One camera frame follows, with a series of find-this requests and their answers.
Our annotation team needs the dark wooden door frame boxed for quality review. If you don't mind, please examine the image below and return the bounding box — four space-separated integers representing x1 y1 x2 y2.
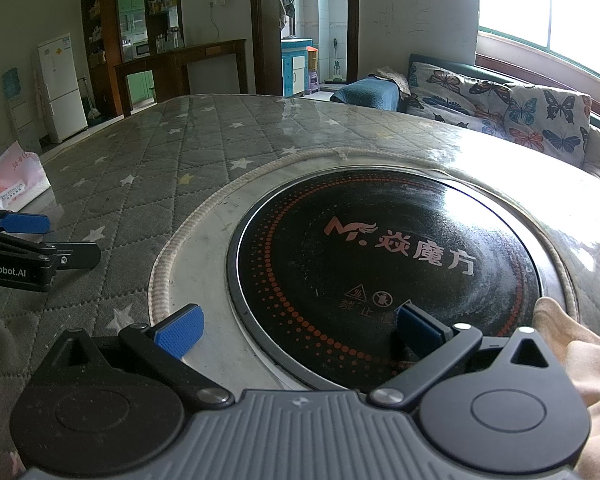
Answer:
249 0 361 97

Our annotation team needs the blue quilted cover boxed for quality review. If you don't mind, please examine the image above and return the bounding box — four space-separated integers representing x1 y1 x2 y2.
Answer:
330 77 400 112

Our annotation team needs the black round induction cooktop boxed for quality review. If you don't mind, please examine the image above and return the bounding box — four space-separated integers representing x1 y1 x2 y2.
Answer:
226 169 553 392

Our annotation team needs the butterfly pattern sofa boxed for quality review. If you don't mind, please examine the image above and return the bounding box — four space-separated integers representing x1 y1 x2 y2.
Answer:
409 52 600 171

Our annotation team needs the cyan cabinet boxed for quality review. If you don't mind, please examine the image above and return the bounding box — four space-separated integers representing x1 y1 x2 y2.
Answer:
281 38 315 97

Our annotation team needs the butterfly print cushion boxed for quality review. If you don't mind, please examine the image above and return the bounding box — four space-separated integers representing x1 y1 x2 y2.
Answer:
500 80 592 168
408 61 513 133

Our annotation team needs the cream long-sleeve top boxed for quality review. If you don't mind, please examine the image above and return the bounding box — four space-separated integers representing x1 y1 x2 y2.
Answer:
532 296 600 480

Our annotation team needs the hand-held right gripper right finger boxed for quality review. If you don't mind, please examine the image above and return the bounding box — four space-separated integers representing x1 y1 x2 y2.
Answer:
369 302 573 408

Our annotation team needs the floor squeegee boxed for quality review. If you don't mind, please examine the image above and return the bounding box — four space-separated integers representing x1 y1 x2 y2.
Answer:
325 37 346 85

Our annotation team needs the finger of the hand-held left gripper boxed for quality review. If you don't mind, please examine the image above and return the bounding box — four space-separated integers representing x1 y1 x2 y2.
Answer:
0 232 102 271
0 205 52 237

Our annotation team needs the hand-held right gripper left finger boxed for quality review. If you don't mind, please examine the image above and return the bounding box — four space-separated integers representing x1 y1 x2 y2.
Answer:
27 304 236 411

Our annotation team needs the beige cloth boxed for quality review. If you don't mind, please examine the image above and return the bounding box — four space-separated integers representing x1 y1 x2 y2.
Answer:
370 66 412 100

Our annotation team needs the white refrigerator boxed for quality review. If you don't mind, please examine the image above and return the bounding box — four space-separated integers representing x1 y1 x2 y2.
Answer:
36 33 88 144

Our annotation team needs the broom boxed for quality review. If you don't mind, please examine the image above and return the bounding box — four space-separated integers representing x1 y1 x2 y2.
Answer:
80 76 101 121

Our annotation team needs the dark wooden cabinet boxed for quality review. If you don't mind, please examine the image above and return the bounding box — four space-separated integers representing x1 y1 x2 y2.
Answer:
80 0 248 117

